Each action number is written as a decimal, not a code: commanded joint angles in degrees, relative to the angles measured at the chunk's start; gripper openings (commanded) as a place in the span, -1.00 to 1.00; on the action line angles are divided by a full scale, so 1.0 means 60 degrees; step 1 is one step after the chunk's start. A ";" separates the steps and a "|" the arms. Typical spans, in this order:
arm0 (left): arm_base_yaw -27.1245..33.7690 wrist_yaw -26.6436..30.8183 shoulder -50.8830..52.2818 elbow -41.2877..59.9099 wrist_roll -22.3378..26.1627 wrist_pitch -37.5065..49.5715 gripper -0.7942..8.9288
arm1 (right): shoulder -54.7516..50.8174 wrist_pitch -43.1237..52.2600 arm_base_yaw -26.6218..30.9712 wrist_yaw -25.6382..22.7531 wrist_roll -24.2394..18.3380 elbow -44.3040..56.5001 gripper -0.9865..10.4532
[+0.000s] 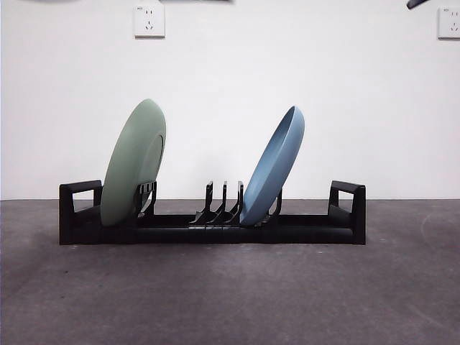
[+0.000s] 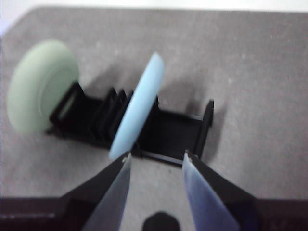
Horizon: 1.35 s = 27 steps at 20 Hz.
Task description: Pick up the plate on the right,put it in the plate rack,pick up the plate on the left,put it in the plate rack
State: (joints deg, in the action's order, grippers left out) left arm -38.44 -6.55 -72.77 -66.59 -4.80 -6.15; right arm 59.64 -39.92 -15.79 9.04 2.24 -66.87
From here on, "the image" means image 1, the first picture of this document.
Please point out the black plastic plate rack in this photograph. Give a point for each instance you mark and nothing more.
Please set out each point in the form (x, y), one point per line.
(312, 233)

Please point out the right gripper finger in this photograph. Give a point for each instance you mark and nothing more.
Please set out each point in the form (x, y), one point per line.
(417, 3)

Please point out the blue round plate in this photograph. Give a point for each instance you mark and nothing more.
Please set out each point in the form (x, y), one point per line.
(269, 172)

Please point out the white wall socket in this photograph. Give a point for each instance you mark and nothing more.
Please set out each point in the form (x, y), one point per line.
(150, 21)
(450, 22)

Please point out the green round plate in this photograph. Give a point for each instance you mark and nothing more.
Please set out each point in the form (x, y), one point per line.
(133, 161)

